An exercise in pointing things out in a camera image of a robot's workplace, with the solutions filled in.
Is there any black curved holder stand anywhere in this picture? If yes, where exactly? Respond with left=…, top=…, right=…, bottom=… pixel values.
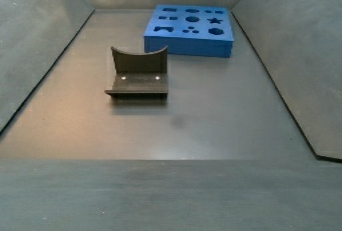
left=105, top=47, right=168, bottom=97

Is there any blue shape sorter box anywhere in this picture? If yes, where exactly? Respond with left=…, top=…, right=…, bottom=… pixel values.
left=144, top=5, right=233, bottom=58

